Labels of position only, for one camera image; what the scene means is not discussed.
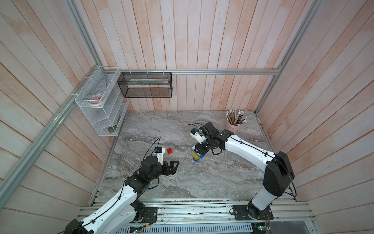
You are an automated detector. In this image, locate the light blue long lego brick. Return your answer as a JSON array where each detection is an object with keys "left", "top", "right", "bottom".
[{"left": 191, "top": 145, "right": 205, "bottom": 159}]

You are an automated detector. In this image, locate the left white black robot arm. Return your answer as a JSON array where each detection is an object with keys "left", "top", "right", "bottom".
[{"left": 62, "top": 156, "right": 180, "bottom": 234}]

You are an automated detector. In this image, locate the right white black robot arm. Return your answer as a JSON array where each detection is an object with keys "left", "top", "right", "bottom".
[{"left": 191, "top": 122, "right": 295, "bottom": 219}]

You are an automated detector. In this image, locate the pink pencil cup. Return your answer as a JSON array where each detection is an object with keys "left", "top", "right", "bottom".
[{"left": 225, "top": 122, "right": 240, "bottom": 135}]

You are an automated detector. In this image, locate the bundle of coloured pencils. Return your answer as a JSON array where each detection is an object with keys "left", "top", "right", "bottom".
[{"left": 226, "top": 109, "right": 246, "bottom": 126}]

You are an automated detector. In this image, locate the black mesh basket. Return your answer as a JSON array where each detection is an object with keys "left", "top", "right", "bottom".
[{"left": 117, "top": 71, "right": 173, "bottom": 98}]

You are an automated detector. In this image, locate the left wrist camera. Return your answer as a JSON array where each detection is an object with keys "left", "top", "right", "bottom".
[{"left": 154, "top": 146, "right": 166, "bottom": 165}]

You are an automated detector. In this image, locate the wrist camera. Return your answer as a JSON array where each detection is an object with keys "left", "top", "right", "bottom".
[
  {"left": 154, "top": 146, "right": 166, "bottom": 165},
  {"left": 191, "top": 127, "right": 206, "bottom": 144}
]

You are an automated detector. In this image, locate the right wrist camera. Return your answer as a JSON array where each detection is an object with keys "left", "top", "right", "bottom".
[{"left": 191, "top": 127, "right": 206, "bottom": 144}]

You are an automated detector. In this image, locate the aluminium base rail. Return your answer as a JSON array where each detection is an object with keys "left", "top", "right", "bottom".
[{"left": 76, "top": 198, "right": 316, "bottom": 228}]

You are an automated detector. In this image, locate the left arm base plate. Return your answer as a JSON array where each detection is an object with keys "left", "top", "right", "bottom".
[{"left": 133, "top": 207, "right": 158, "bottom": 223}]

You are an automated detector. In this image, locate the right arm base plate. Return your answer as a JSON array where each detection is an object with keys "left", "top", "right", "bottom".
[{"left": 230, "top": 205, "right": 274, "bottom": 221}]

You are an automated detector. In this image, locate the white wire shelf rack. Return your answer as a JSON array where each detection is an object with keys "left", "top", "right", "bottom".
[{"left": 75, "top": 66, "right": 129, "bottom": 137}]

